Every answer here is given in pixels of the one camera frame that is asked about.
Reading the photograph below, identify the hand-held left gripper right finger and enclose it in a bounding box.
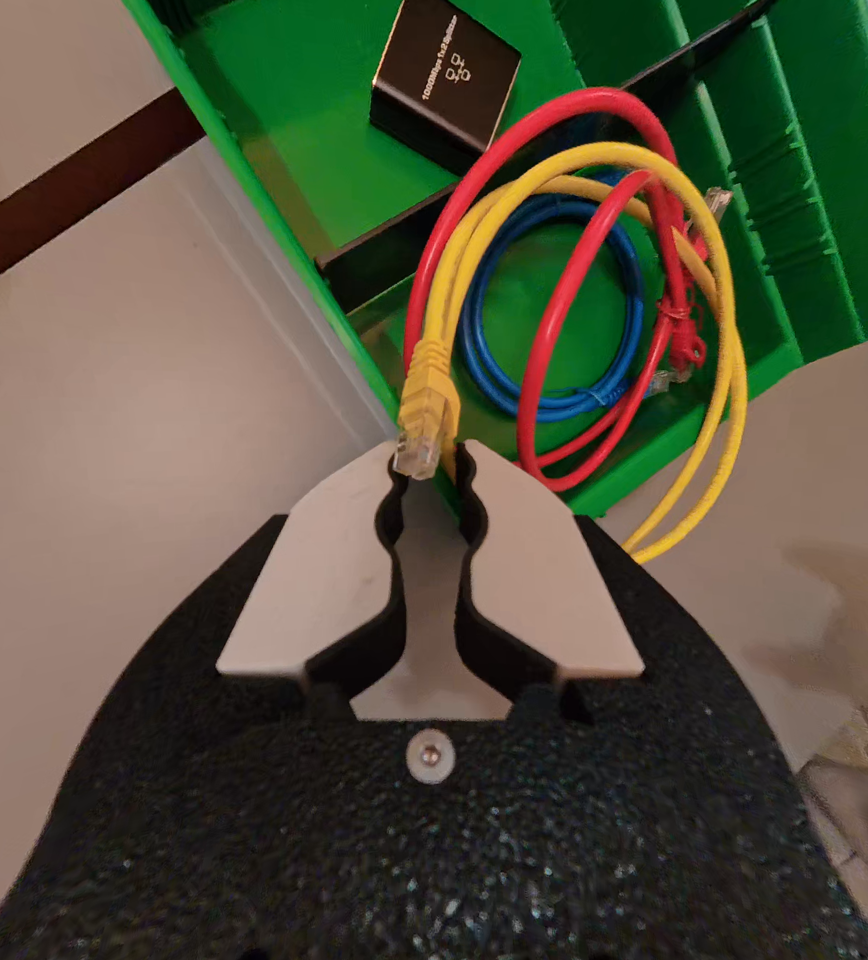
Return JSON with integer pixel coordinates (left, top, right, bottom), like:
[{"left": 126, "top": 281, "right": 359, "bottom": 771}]
[{"left": 453, "top": 441, "right": 646, "bottom": 685}]

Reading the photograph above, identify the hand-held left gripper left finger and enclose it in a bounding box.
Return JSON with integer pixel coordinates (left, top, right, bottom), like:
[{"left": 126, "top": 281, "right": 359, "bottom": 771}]
[{"left": 215, "top": 441, "right": 411, "bottom": 697}]

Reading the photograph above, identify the yellow ethernet cable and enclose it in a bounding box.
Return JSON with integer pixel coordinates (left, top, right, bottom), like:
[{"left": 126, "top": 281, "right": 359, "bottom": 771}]
[{"left": 394, "top": 142, "right": 750, "bottom": 565}]

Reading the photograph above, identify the green plastic bin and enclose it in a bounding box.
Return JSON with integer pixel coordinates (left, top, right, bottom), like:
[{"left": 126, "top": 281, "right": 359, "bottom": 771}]
[{"left": 122, "top": 0, "right": 868, "bottom": 520}]

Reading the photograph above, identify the black ethernet splitter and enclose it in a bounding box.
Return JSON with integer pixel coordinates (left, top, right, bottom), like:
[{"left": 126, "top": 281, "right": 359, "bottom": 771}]
[{"left": 368, "top": 0, "right": 522, "bottom": 179}]

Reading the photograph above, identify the black bin divider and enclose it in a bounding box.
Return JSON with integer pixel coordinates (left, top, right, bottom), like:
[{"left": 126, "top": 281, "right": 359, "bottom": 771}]
[{"left": 316, "top": 0, "right": 780, "bottom": 316}]

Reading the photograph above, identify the blue ethernet cable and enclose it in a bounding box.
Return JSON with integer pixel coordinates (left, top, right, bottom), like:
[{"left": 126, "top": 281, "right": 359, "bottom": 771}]
[{"left": 460, "top": 171, "right": 646, "bottom": 423}]

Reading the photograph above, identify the red ethernet cable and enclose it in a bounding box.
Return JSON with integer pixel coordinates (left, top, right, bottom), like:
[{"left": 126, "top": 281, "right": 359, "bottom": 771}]
[{"left": 404, "top": 88, "right": 708, "bottom": 494}]

